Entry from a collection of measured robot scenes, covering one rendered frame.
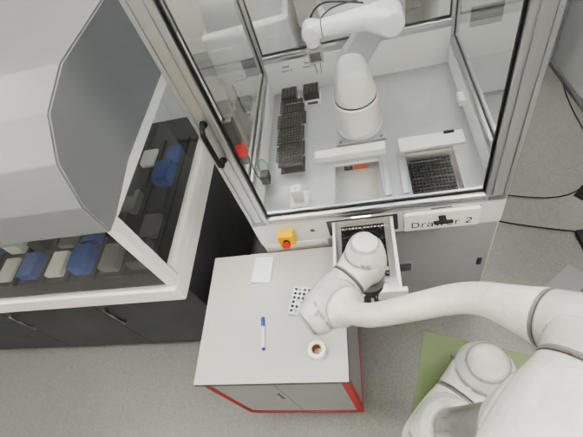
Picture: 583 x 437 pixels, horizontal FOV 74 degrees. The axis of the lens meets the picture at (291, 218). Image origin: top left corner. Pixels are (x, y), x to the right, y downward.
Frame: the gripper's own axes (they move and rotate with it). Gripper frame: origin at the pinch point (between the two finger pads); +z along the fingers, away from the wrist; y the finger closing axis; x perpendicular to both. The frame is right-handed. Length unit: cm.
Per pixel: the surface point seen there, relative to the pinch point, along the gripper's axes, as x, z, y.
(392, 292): -6.5, 8.5, 8.3
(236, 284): 61, 25, 25
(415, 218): -18.9, 10.3, 40.2
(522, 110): -49, -37, 42
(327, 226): 17.0, 12.0, 42.0
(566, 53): -154, 81, 221
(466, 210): -38, 8, 40
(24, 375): 242, 103, 8
